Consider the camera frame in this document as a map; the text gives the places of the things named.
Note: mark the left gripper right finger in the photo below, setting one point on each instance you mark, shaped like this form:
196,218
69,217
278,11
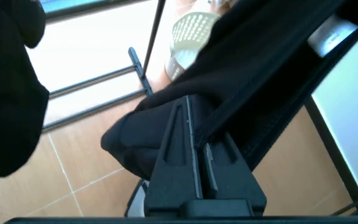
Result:
235,186

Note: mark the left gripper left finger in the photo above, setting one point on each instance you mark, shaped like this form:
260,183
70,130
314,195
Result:
172,186

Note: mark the black garment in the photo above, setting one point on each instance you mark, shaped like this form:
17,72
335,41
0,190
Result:
244,68

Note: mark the black clothes rack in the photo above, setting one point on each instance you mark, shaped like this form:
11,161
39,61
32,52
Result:
141,71

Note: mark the white laundry basket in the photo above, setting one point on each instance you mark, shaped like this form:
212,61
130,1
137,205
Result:
191,34

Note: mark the window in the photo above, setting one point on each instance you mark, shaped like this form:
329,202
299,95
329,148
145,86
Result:
79,6

